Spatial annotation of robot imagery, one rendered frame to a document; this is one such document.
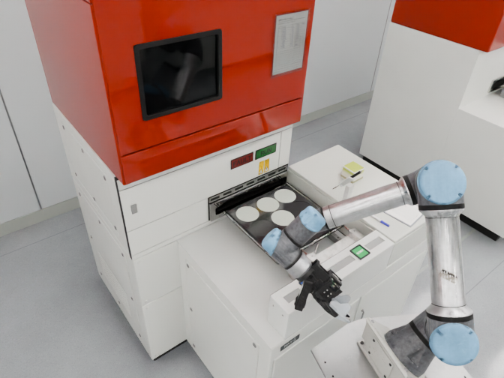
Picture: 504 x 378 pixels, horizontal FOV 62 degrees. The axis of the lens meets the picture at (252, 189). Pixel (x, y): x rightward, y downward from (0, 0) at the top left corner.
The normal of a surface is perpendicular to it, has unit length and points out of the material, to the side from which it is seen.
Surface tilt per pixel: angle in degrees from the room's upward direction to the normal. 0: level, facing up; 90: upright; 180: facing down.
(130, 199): 90
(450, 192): 48
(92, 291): 0
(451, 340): 62
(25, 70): 90
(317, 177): 0
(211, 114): 90
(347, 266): 0
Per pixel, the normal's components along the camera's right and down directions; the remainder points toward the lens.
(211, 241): 0.04, -0.79
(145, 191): 0.61, 0.51
